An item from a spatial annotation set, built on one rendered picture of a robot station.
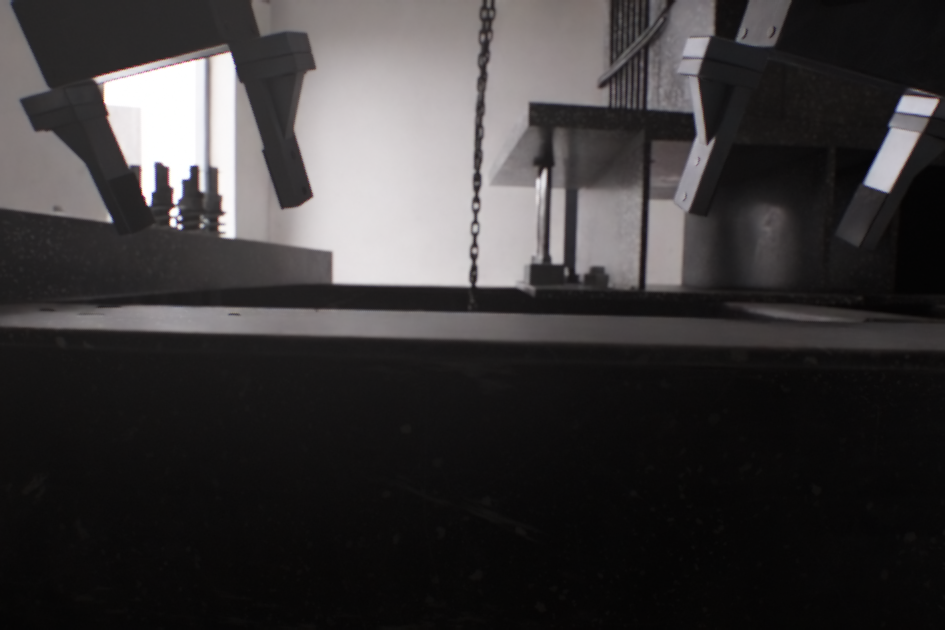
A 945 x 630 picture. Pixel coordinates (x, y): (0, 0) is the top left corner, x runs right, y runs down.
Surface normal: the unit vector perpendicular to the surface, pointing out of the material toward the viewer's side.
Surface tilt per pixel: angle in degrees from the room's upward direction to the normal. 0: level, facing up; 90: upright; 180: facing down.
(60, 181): 90
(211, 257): 90
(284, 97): 114
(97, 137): 82
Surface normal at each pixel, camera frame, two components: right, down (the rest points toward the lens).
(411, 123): -0.04, 0.08
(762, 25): -0.98, -0.14
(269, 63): -0.10, 0.47
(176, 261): 1.00, 0.02
